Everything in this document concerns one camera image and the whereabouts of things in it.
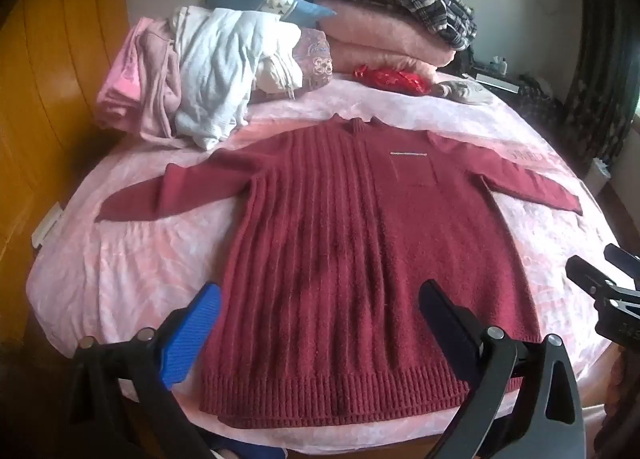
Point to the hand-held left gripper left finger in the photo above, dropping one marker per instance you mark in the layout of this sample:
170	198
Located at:
192	334

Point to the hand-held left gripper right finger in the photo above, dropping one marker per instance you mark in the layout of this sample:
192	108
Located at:
445	334

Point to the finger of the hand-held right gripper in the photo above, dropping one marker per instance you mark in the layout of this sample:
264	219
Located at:
595	281
625	259

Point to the dark red knit sweater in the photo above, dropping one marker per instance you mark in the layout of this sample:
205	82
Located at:
350	239

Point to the pink patterned bed blanket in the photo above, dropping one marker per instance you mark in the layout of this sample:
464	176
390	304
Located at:
125	264

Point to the white bed tag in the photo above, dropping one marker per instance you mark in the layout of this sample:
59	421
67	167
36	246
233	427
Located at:
49	223

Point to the dark curtain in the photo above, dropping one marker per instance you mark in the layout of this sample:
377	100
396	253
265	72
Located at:
600	79

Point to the white flat box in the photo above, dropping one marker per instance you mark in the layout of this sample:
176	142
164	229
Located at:
497	81

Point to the grey white cap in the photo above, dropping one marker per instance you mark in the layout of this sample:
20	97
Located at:
465	91

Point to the light pink garment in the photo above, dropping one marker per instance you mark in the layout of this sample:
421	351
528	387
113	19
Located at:
140	84

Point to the red embroidered pouch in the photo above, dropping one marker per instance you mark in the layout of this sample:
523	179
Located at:
395	80

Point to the white striped garment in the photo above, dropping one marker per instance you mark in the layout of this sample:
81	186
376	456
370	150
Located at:
215	64

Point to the cream garment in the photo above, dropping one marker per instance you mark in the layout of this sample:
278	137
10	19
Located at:
277	74

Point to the wooden wardrobe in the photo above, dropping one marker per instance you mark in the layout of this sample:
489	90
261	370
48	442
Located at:
45	89

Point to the purple floral pillow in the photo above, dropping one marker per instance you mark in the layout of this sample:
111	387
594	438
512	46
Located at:
316	59

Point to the folded pink fleece blanket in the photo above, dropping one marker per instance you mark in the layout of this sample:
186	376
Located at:
380	39

